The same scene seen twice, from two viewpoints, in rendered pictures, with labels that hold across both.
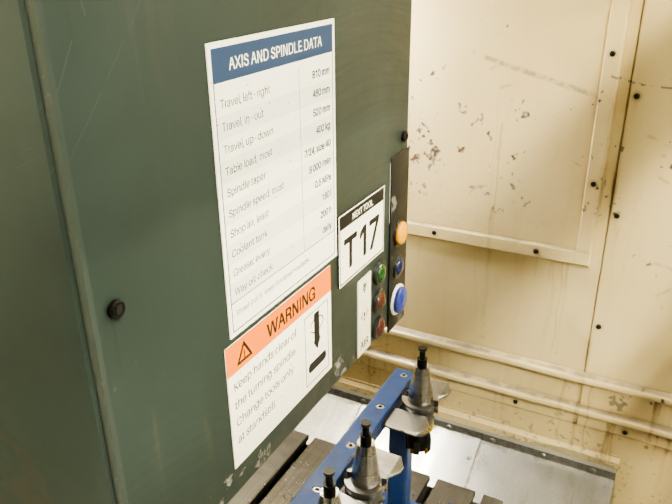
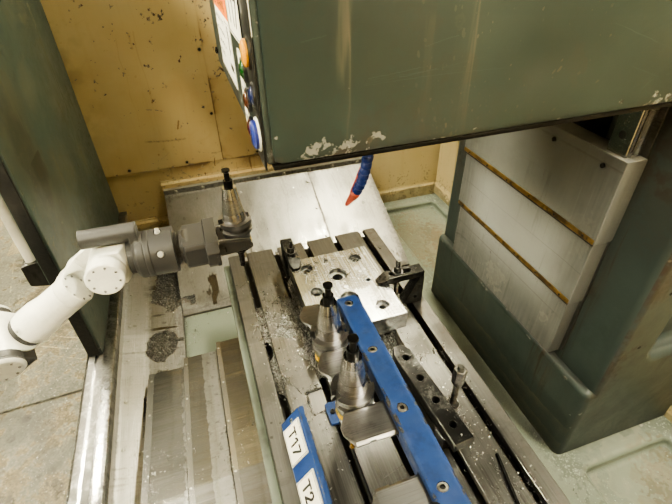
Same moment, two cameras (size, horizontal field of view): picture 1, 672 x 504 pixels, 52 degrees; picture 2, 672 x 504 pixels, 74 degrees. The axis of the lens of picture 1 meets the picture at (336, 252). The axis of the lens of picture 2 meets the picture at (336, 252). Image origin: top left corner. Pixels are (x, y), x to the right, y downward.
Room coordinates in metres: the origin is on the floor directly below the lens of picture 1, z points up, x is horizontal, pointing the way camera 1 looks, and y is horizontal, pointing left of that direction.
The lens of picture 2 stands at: (1.05, -0.33, 1.76)
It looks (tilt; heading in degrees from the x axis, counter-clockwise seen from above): 37 degrees down; 134
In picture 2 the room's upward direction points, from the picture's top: 1 degrees counter-clockwise
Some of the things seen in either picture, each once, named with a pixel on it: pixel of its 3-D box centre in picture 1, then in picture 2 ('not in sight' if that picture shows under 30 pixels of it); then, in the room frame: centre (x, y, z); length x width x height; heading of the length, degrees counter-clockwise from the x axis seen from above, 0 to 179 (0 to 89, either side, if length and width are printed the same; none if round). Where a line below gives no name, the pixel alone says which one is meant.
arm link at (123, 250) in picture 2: not in sight; (119, 255); (0.31, -0.15, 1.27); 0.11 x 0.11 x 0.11; 62
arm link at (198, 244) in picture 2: not in sight; (185, 245); (0.36, -0.04, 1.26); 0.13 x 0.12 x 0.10; 152
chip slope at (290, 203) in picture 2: not in sight; (290, 238); (-0.07, 0.56, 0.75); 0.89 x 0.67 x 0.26; 62
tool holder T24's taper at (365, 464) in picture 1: (365, 460); (352, 371); (0.79, -0.04, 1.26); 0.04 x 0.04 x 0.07
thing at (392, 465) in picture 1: (380, 462); (366, 424); (0.84, -0.07, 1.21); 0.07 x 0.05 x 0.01; 62
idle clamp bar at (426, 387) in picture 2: not in sight; (426, 397); (0.79, 0.21, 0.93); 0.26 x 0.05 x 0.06; 157
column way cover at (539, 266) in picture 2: not in sight; (517, 216); (0.73, 0.65, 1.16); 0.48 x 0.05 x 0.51; 152
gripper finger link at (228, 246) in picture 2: not in sight; (235, 246); (0.43, 0.02, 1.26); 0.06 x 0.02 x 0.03; 62
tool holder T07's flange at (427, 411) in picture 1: (420, 404); not in sight; (0.99, -0.14, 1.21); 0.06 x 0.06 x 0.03
